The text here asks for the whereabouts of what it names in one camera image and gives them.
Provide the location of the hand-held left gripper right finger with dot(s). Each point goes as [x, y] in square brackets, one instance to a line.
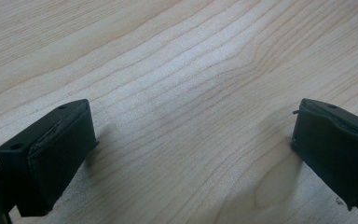
[335, 146]

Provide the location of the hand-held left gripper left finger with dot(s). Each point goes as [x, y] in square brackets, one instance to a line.
[48, 161]

